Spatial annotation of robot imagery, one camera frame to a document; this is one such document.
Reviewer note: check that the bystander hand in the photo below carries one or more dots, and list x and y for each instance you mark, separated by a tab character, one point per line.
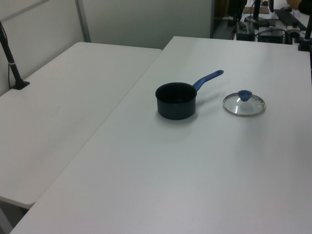
293	3

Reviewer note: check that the glass lid blue knob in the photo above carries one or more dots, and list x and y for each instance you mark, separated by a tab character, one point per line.
244	95

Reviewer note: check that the dark sleeved forearm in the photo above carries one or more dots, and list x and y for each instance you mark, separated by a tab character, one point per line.
306	5

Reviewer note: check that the dark blue saucepan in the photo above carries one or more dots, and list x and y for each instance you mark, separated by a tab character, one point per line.
175	109

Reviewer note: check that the black keyboard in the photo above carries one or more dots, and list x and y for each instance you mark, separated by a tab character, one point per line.
288	17

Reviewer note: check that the black clamped pole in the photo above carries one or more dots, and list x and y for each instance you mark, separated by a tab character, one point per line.
307	31

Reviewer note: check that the black monitor stand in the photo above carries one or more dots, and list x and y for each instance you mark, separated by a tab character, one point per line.
256	17

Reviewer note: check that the black computer box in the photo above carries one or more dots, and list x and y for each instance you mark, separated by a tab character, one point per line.
271	36

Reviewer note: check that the black desktop device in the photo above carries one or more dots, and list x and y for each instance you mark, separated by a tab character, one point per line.
245	33

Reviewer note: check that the black tripod legs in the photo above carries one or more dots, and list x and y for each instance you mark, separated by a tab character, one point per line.
234	13

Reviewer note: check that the white side table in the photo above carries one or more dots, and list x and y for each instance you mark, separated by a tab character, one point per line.
61	97

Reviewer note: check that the grey metal partition post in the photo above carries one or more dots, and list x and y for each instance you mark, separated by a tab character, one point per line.
84	24

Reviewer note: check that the black camera stand pole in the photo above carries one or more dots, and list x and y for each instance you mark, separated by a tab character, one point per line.
13	68

